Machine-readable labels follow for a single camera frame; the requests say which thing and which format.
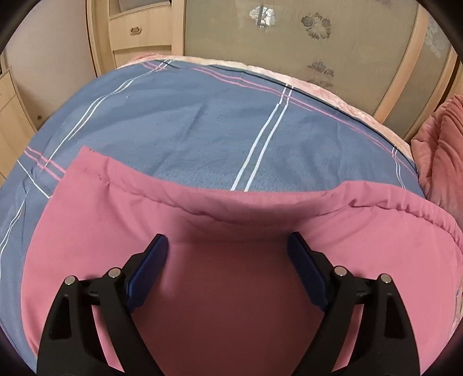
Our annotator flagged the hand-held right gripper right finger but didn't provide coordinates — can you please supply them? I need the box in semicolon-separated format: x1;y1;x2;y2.
287;231;429;376

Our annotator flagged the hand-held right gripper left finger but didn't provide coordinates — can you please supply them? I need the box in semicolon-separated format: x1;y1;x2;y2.
36;233;170;376

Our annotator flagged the pink and cream jacket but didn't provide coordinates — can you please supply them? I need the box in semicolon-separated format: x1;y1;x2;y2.
22;145;463;376

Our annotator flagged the blue plaid bed sheet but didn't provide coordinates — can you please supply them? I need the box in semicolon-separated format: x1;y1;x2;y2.
0;58;420;355

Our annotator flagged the pink quilt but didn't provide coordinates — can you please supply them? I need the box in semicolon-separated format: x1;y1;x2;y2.
411;93;463;218

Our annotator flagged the wooden wardrobe with floral doors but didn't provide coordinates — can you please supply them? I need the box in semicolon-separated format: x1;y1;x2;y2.
86;0;463;142

